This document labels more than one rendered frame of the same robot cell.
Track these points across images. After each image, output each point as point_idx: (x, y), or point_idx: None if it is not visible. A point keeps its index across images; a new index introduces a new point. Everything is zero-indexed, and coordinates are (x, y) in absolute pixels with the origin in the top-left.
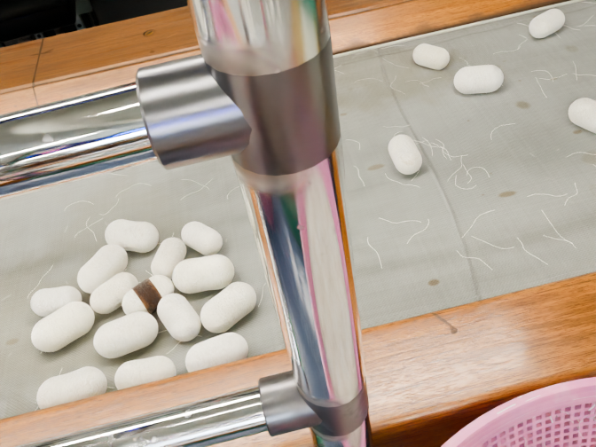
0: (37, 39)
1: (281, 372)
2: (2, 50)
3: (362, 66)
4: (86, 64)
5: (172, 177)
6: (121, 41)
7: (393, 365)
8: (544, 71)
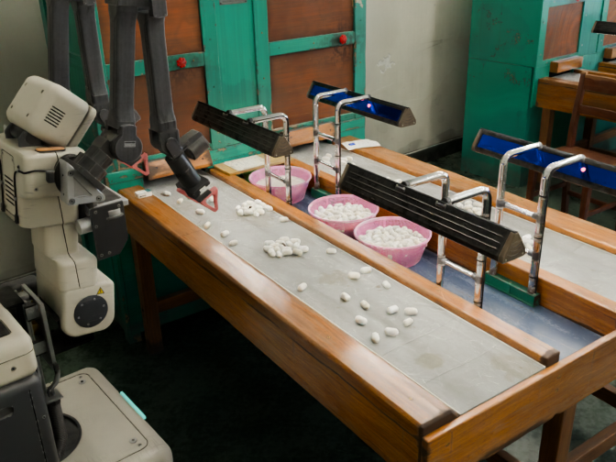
0: (44, 380)
1: (268, 172)
2: (186, 239)
3: (181, 208)
4: (192, 226)
5: (222, 216)
6: (181, 225)
7: (255, 190)
8: (181, 194)
